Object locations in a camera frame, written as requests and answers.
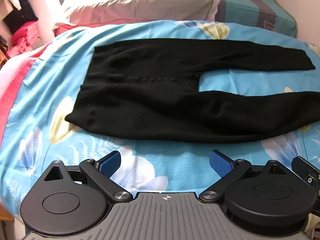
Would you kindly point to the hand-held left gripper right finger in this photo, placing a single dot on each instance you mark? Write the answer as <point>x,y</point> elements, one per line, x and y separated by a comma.
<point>220,164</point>

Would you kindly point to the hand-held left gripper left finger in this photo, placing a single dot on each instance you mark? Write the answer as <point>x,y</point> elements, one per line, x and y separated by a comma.
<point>111,164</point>

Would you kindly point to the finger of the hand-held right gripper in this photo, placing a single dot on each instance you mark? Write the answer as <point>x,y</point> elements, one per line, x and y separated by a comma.
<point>303,171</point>

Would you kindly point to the black pants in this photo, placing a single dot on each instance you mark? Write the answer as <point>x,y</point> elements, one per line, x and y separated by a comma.
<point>155,100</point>

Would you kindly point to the blue floral blanket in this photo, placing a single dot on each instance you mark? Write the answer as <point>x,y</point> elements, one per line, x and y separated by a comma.
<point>155,160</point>

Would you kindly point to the pink red blanket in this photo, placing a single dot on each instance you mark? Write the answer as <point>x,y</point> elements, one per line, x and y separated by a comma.
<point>15,80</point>

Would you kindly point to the pile of pink red clothes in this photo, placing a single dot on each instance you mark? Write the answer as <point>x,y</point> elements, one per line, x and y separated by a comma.
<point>25,36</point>

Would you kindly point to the teal grey striped pillow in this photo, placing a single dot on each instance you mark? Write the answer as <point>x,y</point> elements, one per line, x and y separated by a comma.
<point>252,7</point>

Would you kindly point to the pink pillow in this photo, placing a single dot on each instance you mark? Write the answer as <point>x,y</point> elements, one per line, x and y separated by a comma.
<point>140,5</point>

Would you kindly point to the hanging dark clothes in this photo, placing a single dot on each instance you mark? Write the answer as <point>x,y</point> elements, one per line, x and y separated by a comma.
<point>17,10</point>

